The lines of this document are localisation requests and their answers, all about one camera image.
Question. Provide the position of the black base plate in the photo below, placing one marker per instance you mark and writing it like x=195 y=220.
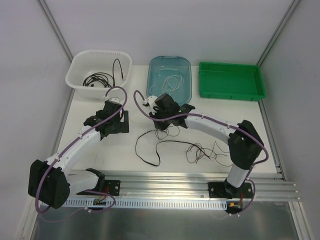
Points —
x=222 y=189
x=112 y=187

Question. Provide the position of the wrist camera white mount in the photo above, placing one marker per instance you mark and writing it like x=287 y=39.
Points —
x=151 y=103
x=111 y=99

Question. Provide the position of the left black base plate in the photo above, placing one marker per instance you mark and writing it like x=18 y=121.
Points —
x=112 y=187

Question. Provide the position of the aluminium corner post left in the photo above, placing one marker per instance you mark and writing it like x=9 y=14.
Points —
x=55 y=28

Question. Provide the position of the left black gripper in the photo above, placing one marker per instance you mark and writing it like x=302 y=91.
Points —
x=122 y=122

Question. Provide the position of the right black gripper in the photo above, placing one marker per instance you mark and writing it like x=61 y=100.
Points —
x=160 y=122

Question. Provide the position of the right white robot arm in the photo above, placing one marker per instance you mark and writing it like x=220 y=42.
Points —
x=244 y=143

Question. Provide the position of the aluminium corner post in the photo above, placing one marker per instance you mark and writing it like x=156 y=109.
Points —
x=279 y=29
x=55 y=28

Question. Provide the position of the white slotted cable duct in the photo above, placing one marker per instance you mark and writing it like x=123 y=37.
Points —
x=134 y=203

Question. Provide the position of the green plastic tray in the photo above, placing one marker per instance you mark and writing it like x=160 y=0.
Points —
x=229 y=81

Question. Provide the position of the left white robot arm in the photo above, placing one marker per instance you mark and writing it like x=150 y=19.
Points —
x=50 y=181

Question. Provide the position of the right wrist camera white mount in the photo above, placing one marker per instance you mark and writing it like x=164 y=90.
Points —
x=151 y=103

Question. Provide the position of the aluminium mounting rail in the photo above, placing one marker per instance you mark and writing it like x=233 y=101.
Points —
x=193 y=186

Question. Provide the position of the blue translucent plastic container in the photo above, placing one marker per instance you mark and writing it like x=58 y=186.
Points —
x=170 y=75

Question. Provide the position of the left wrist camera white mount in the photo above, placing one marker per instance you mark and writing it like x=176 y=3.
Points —
x=111 y=99

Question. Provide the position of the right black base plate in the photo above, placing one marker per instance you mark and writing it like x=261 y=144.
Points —
x=222 y=189

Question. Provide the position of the aluminium corner post right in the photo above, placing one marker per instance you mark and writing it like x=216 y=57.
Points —
x=279 y=29

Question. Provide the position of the white translucent plastic tub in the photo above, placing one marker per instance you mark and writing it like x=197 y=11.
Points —
x=93 y=72

